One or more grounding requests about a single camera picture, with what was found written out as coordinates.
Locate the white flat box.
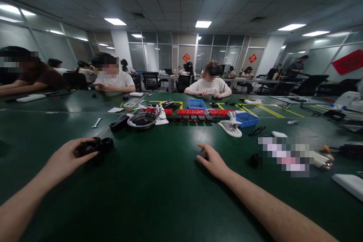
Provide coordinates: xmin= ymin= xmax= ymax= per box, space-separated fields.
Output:
xmin=332 ymin=173 xmax=363 ymax=202

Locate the black and orange device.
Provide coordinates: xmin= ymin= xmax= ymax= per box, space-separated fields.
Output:
xmin=320 ymin=143 xmax=363 ymax=160

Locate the row of red blocks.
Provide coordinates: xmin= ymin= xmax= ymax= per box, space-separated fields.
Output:
xmin=144 ymin=108 xmax=236 ymax=116

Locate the white cylinder with metal end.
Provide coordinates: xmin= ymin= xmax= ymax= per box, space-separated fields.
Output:
xmin=312 ymin=151 xmax=335 ymax=172

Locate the white machine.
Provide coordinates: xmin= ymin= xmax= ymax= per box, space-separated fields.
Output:
xmin=334 ymin=91 xmax=363 ymax=113

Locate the red wall banner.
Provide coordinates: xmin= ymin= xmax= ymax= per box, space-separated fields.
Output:
xmin=331 ymin=49 xmax=363 ymax=76

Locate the black rectangular box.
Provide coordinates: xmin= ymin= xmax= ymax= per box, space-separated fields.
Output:
xmin=109 ymin=115 xmax=130 ymax=133

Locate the black binoculars body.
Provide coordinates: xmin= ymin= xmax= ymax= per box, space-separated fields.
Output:
xmin=74 ymin=136 xmax=115 ymax=166

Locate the white plastic clamp holder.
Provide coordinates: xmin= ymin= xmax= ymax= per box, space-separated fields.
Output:
xmin=217 ymin=111 xmax=243 ymax=138

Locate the white power strip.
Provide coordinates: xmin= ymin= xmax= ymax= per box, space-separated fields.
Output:
xmin=16 ymin=94 xmax=47 ymax=103

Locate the row of black blocks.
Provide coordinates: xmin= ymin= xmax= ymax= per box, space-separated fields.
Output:
xmin=166 ymin=114 xmax=215 ymax=124

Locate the person's right hand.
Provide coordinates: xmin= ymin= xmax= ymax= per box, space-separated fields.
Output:
xmin=196 ymin=143 xmax=232 ymax=179

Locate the grey flat tray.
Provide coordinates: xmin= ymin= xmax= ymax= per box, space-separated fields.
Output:
xmin=269 ymin=95 xmax=327 ymax=105

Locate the person's left hand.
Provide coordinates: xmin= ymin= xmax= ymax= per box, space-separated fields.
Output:
xmin=48 ymin=137 xmax=99 ymax=176

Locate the black elongated part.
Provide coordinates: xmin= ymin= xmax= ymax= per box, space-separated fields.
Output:
xmin=248 ymin=125 xmax=267 ymax=137

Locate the blue plastic bin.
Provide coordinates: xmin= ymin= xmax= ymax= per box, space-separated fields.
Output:
xmin=235 ymin=112 xmax=261 ymax=129
xmin=188 ymin=99 xmax=207 ymax=111

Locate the black office chair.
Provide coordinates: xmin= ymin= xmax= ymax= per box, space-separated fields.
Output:
xmin=175 ymin=74 xmax=195 ymax=94
xmin=141 ymin=71 xmax=161 ymax=93
xmin=62 ymin=71 xmax=89 ymax=91
xmin=291 ymin=74 xmax=330 ymax=97

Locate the metal bowl with black parts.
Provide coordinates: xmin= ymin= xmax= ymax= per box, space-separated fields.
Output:
xmin=127 ymin=112 xmax=158 ymax=131

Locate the white plastic stand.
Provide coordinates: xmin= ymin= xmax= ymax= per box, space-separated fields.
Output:
xmin=154 ymin=104 xmax=169 ymax=127

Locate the bundle of coloured cables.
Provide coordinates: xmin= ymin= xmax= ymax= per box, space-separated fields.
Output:
xmin=135 ymin=99 xmax=155 ymax=113

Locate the black cylindrical cap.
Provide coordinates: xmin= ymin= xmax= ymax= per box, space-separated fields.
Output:
xmin=249 ymin=153 xmax=263 ymax=169

